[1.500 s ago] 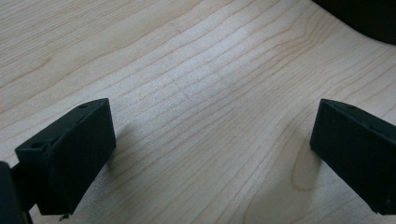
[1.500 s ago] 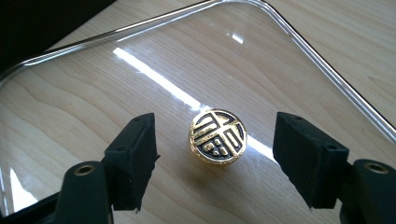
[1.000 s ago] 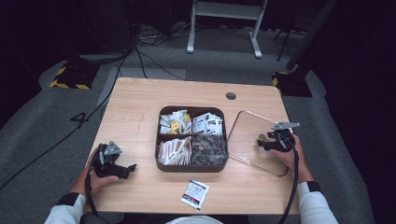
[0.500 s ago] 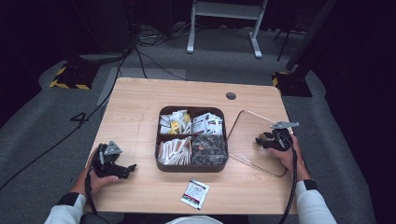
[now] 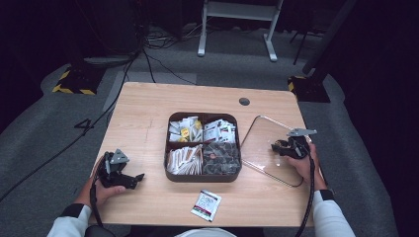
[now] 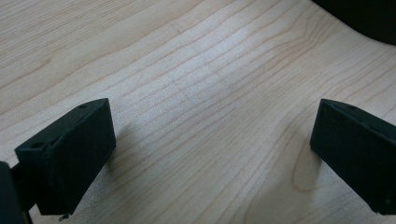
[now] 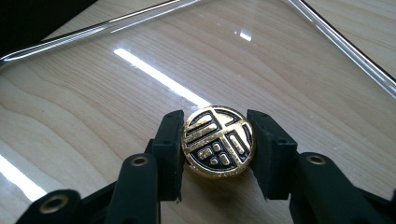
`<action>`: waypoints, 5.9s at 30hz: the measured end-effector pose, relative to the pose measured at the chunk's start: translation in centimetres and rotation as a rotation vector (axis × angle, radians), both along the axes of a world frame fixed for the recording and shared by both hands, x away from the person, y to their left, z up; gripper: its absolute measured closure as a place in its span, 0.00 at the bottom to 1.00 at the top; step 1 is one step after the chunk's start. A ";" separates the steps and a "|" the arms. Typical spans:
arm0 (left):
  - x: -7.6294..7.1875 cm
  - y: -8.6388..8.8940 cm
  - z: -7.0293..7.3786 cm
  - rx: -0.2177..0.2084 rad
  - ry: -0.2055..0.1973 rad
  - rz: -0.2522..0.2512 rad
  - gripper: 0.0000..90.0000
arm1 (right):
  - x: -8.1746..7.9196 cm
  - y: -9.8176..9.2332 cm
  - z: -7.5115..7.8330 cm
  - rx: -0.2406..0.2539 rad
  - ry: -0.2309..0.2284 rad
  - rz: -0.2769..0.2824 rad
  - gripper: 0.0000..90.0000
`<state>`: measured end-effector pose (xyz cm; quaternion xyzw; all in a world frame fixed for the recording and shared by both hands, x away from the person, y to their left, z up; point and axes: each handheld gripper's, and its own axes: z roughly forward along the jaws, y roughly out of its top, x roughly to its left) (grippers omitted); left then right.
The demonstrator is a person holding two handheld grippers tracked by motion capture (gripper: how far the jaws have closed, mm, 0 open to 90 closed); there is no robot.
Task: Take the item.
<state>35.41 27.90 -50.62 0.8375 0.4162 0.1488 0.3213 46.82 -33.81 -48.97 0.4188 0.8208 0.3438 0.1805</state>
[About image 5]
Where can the black tripod stand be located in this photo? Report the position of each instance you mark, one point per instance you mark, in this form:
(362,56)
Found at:
(301,42)

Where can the person's right hand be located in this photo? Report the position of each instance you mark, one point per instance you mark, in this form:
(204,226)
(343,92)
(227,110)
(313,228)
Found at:
(304,171)

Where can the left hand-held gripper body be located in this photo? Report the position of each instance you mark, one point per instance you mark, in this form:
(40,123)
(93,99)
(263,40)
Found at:
(113,171)

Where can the pile of white yellow packets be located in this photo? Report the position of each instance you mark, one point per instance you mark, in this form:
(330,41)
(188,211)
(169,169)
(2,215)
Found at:
(184,130)

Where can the round grey table grommet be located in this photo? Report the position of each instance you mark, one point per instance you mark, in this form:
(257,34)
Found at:
(244,101)

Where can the white sachet with dark print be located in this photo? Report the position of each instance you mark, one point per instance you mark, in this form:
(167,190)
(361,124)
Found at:
(206,205)

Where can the pile of brown white stick packets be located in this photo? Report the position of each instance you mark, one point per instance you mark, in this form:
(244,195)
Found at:
(184,161)

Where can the pile of dark grey packets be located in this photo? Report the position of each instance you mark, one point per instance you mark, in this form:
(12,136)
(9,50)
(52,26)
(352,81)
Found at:
(220,158)

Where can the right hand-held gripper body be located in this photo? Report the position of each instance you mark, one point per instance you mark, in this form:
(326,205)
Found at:
(296,144)

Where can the white metal table frame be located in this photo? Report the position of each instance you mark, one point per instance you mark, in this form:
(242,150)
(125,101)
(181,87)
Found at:
(240,11)

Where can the clear plastic lid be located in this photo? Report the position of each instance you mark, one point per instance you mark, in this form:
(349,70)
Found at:
(263,154)

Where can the pile of white printed sachets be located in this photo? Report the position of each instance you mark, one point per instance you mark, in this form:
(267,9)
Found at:
(219,131)

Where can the person's white clothed torso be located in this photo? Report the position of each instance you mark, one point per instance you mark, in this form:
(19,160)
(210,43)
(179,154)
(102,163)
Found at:
(204,233)

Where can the person's left hand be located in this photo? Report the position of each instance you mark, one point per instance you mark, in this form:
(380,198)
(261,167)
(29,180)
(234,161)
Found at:
(105,194)

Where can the brown four-compartment box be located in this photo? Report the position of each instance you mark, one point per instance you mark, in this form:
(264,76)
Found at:
(201,144)

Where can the black slanted pole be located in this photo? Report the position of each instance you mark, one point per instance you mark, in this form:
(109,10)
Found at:
(329,36)

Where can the yellow black striped stand base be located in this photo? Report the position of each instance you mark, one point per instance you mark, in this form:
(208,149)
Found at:
(77,82)
(308,90)

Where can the black wristwatch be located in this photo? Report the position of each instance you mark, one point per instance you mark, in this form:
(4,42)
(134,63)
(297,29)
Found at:
(326,194)

